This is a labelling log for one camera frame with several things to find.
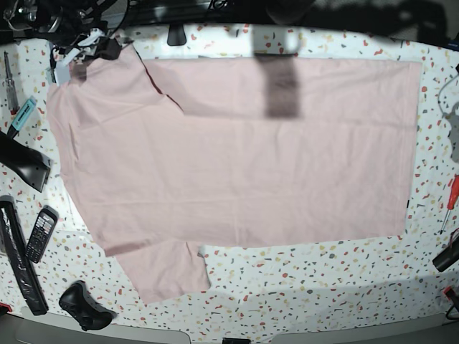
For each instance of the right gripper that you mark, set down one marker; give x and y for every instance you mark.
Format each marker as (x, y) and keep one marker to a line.
(76, 22)

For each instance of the pink T-shirt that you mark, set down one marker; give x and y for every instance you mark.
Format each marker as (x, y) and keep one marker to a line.
(162, 156)

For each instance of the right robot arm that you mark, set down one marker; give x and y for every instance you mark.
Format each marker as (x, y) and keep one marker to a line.
(38, 18)

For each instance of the teal highlighter marker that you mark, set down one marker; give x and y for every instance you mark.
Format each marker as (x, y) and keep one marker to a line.
(21, 117)

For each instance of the black stapler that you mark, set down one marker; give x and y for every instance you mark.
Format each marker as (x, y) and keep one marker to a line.
(29, 164)

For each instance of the long black bar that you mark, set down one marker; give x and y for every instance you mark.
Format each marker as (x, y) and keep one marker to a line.
(26, 278)

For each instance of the black game controller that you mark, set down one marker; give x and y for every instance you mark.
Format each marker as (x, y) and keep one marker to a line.
(78, 303)

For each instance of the black cylindrical tool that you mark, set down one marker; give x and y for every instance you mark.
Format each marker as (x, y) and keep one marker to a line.
(447, 257)

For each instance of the red and black clamp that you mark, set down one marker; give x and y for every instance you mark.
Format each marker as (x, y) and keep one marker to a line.
(453, 297)

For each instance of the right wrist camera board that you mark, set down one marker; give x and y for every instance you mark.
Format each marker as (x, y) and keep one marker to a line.
(59, 74)

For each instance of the black mount bracket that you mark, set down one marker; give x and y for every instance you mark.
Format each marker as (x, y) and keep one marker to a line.
(176, 35)

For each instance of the clear-handled screwdriver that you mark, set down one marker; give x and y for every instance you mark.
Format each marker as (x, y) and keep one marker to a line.
(10, 87)

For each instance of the black cordless phone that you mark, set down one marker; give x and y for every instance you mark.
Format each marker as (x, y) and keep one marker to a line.
(43, 228)

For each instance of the red-handled screwdriver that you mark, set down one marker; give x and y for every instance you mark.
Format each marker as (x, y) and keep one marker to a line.
(451, 201)

